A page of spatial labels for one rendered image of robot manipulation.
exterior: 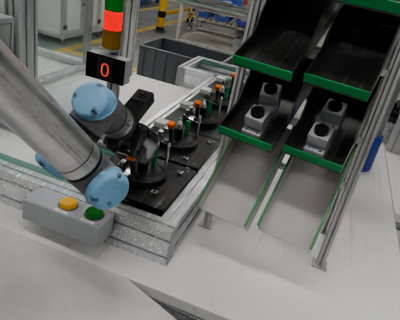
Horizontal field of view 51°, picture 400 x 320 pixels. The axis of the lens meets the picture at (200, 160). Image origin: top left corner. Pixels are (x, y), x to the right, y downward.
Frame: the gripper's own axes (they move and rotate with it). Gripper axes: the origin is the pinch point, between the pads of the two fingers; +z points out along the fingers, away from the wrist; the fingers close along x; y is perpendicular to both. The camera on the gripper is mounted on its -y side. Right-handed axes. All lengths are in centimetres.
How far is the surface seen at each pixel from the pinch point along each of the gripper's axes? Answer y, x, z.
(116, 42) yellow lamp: -22.3, -16.7, -4.4
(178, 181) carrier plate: 7.0, 9.6, 8.6
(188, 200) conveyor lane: 11.6, 15.2, 4.4
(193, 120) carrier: -18.8, -1.1, 39.3
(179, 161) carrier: 0.3, 5.5, 17.3
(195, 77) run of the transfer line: -58, -26, 102
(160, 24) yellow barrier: -314, -274, 565
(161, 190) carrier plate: 11.4, 7.8, 2.9
